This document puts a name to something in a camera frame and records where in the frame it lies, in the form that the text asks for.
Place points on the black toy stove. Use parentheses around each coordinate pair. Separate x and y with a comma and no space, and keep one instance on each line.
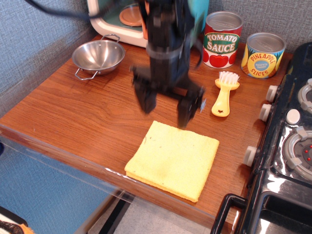
(279,198)

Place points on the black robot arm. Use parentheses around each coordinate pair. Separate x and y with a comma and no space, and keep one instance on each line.
(169,24)

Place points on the grey stove knob bottom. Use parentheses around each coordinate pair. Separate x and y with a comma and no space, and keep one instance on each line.
(249,155)

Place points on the pineapple slices can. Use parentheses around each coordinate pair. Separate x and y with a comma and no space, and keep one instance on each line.
(263,54)

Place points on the teal toy microwave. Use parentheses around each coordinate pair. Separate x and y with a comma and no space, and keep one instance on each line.
(111,24)

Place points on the black oven door handle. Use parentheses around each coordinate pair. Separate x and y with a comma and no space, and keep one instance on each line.
(229,200)

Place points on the tomato sauce can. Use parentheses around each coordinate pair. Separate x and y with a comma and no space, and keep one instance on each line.
(221,39)

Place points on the grey stove knob top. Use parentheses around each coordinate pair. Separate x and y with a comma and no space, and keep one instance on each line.
(271,92)

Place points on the grey stove knob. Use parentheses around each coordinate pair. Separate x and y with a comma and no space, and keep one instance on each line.
(271,92)
(264,112)
(249,155)

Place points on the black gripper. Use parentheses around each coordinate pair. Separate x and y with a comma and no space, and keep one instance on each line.
(168,75)

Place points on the yellow towel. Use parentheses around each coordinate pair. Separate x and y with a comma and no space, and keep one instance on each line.
(173,160)

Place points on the orange black object bottom left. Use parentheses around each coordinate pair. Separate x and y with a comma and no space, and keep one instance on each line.
(10,223)

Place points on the grey stove knob middle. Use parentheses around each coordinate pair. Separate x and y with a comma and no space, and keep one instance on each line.
(264,112)

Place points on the small steel bowl with handles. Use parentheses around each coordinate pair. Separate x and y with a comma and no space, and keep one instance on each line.
(98,57)

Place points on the yellow dish brush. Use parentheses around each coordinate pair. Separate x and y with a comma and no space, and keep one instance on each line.
(227,82)

